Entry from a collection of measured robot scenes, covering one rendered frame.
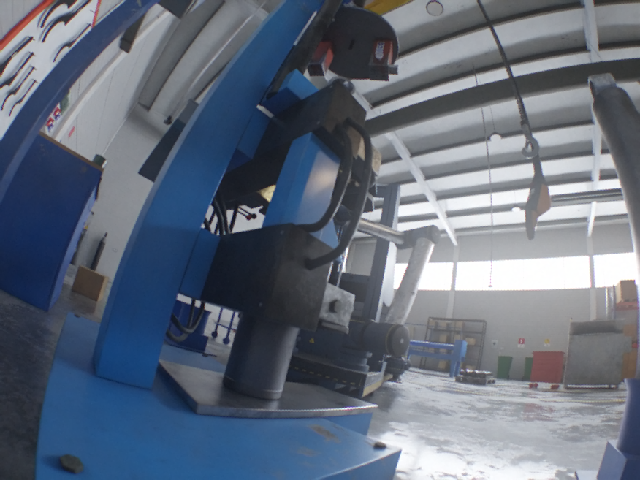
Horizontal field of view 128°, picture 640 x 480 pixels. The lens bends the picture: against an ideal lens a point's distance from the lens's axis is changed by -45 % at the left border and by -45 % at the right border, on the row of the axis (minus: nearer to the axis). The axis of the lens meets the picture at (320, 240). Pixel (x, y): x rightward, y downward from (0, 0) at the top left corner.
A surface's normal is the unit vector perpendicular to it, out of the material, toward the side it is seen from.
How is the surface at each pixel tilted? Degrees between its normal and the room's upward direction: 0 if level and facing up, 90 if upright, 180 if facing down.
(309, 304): 90
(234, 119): 90
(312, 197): 90
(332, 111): 90
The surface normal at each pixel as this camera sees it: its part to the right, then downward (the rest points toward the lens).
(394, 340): 0.49, -0.17
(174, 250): 0.72, -0.07
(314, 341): -0.33, -0.39
